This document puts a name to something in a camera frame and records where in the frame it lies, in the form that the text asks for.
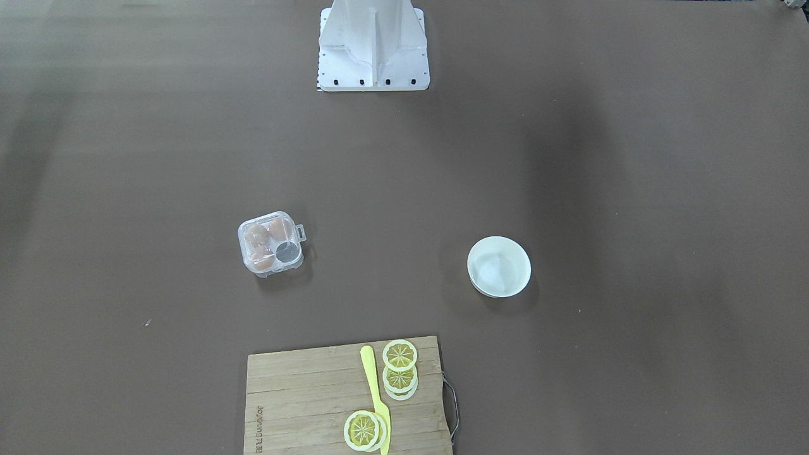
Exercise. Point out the clear plastic egg box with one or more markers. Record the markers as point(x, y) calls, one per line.
point(289, 254)

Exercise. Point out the brown egg from bowl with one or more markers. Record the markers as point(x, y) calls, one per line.
point(261, 261)

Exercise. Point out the brown egg in box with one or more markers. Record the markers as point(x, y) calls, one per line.
point(256, 236)
point(281, 229)

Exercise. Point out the white round bowl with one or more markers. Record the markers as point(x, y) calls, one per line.
point(498, 267)

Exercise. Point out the lemon slice pair top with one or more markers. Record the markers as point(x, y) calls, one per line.
point(399, 355)

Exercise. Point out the lemon slice pair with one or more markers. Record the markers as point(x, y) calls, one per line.
point(400, 385)
point(399, 355)

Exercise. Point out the yellow plastic knife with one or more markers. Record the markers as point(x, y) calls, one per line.
point(370, 367)

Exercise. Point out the lemon slice pair bottom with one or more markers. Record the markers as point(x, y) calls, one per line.
point(400, 385)

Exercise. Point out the wooden cutting board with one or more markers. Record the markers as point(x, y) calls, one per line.
point(297, 402)

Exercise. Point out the single lemon slice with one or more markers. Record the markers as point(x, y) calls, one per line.
point(365, 431)

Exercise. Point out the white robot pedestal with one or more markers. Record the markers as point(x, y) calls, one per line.
point(372, 46)

